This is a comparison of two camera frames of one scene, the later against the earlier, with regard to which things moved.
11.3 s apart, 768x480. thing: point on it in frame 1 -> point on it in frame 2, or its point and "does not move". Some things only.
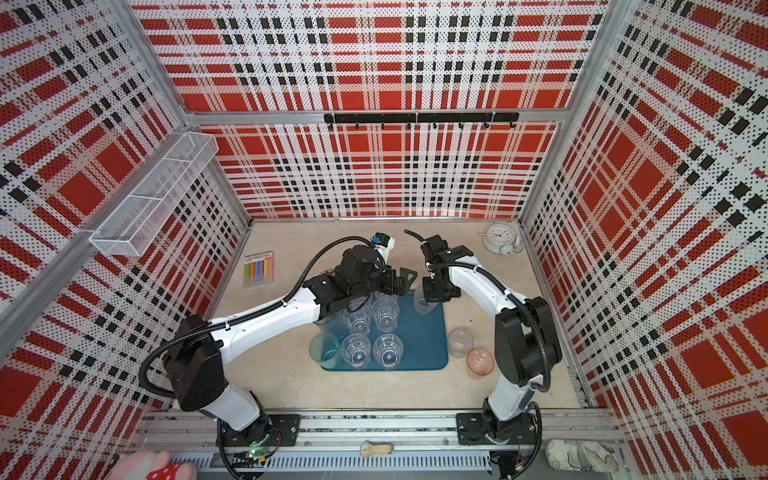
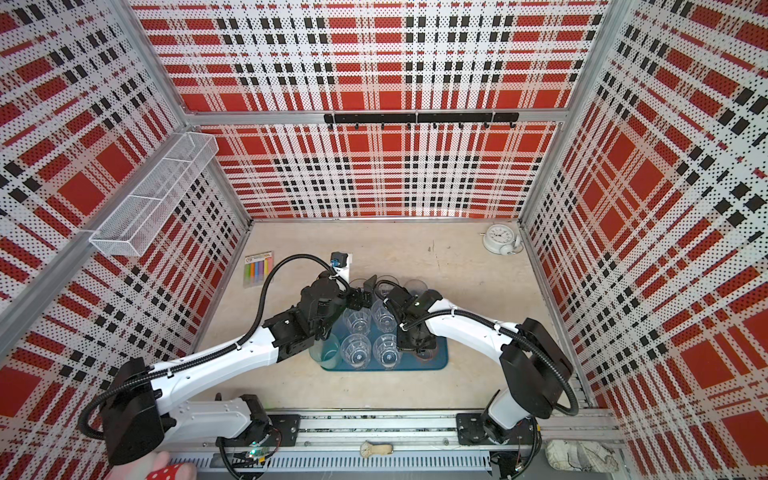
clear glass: x=388 y=350 does not move
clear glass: x=358 y=320 does not move
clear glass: x=356 y=350 does not move
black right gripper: x=431 y=296 -> x=429 y=343
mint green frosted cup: x=324 y=347 does not move
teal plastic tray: x=390 y=334 does not move
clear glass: x=460 y=341 -> x=426 y=354
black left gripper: x=402 y=286 -> x=368 y=294
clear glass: x=385 y=310 does not move
